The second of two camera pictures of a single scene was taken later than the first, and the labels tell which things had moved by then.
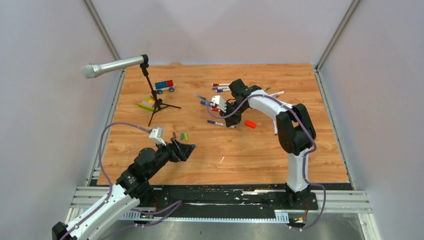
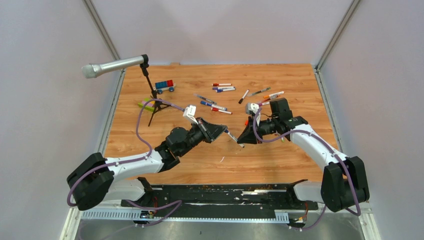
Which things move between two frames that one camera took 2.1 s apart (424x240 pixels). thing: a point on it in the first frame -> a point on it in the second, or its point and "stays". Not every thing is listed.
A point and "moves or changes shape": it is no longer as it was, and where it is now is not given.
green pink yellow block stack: [147, 104] stays
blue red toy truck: [160, 86] stays
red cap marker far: [216, 84] stays
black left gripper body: [177, 155] -> [204, 131]
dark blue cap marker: [219, 123] moves or changes shape
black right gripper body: [236, 117] -> [251, 127]
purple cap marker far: [223, 88] stays
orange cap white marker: [277, 93] stays
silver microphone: [92, 70] stays
